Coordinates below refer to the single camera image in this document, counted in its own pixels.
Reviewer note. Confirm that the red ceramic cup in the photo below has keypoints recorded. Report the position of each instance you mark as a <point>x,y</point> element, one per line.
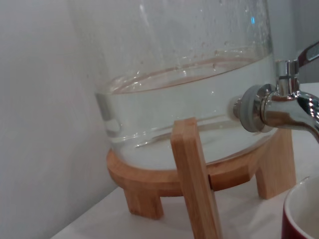
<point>294,224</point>

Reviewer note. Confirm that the chrome faucet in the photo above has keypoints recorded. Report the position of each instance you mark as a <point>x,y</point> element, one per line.
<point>281,109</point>

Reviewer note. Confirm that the clear glass water dispenser jar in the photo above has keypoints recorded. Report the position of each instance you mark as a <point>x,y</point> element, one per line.
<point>174,99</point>

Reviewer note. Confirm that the wooden dispenser stand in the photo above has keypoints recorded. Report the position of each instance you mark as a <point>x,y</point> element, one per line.
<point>194,174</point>

